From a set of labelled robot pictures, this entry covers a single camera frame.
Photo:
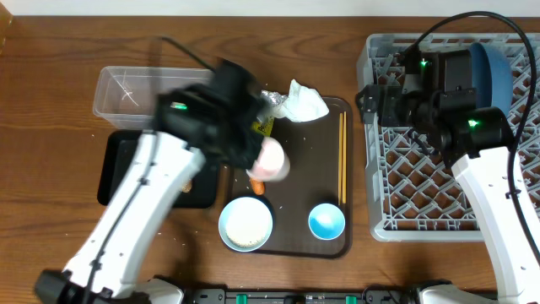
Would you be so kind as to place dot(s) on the brown serving tray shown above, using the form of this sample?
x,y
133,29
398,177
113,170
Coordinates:
x,y
314,178

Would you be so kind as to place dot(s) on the bowl of rice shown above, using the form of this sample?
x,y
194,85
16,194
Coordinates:
x,y
245,224

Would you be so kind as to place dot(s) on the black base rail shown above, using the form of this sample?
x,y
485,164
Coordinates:
x,y
295,296

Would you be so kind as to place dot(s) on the brown food scrap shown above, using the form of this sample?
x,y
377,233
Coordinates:
x,y
187,187

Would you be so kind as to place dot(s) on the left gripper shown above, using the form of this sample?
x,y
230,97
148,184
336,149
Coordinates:
x,y
251,154

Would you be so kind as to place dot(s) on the orange carrot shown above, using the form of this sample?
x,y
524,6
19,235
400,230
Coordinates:
x,y
258,187

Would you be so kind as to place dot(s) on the left wooden chopstick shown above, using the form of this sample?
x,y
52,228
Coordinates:
x,y
340,159

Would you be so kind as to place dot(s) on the black tray bin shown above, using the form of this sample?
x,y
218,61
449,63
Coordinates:
x,y
120,149

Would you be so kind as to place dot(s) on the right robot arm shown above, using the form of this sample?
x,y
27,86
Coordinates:
x,y
460,100

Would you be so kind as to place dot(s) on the pink cup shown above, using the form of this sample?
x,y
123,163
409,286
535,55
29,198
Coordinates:
x,y
272,164

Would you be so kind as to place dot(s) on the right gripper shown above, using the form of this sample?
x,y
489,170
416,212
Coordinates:
x,y
389,94

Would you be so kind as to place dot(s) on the white crumpled napkin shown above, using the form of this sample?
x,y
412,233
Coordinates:
x,y
302,104

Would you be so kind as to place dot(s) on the yellow snack wrapper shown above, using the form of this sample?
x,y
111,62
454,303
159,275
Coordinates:
x,y
265,119

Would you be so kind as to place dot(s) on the blue plate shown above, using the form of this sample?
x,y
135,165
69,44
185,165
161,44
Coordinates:
x,y
491,77

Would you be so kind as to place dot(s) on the clear plastic bin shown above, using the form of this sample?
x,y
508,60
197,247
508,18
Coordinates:
x,y
125,95

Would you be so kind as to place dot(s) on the right wooden chopstick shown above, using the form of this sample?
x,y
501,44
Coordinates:
x,y
344,158

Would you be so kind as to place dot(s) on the wooden chopstick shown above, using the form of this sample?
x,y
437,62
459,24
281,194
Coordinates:
x,y
344,158
340,159

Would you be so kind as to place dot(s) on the light blue cup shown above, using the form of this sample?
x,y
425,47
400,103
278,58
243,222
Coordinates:
x,y
326,222

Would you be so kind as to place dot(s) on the grey dishwasher rack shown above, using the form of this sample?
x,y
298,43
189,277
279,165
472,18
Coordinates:
x,y
411,196

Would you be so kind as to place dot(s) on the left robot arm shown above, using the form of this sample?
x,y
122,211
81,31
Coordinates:
x,y
190,126

